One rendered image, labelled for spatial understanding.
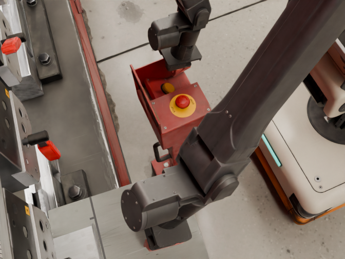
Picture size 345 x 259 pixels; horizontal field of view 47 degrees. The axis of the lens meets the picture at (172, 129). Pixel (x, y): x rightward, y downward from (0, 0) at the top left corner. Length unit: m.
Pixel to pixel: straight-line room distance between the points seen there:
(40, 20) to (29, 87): 0.22
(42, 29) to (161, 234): 0.70
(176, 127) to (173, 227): 0.47
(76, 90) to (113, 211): 0.39
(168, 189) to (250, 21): 1.83
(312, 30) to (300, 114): 1.30
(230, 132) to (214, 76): 1.60
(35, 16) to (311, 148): 1.10
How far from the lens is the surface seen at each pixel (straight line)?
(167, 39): 0.96
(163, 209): 0.53
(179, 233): 0.65
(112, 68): 2.12
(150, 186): 0.52
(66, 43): 1.13
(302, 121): 1.68
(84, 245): 0.77
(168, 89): 1.17
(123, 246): 0.76
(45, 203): 0.82
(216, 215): 1.79
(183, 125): 1.07
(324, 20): 0.41
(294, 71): 0.43
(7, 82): 0.78
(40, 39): 1.12
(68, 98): 1.04
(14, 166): 0.62
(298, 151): 1.63
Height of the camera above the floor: 1.74
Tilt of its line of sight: 66 degrees down
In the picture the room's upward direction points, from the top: 5 degrees counter-clockwise
